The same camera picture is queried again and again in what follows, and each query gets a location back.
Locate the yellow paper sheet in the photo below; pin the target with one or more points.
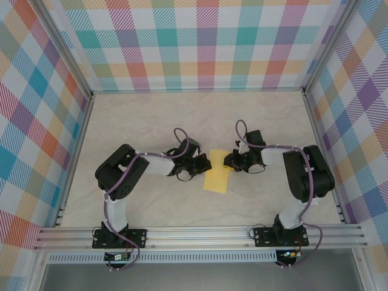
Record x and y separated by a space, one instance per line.
216 179

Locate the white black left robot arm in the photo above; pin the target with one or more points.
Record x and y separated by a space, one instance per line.
157 165

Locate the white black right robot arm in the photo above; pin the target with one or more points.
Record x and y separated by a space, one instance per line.
272 157

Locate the green circuit board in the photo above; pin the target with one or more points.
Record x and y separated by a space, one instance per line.
116 257
289 254

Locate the wide aluminium mounting rail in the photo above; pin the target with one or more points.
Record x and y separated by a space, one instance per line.
197 238

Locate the aluminium frame rail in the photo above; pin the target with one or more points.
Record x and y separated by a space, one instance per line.
75 151
197 90
323 151

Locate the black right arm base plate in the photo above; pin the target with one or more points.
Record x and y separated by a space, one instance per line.
263 241

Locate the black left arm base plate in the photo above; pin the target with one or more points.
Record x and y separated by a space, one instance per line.
138 238

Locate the aluminium frame post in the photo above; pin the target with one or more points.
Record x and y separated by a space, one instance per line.
330 45
362 272
38 272
65 48

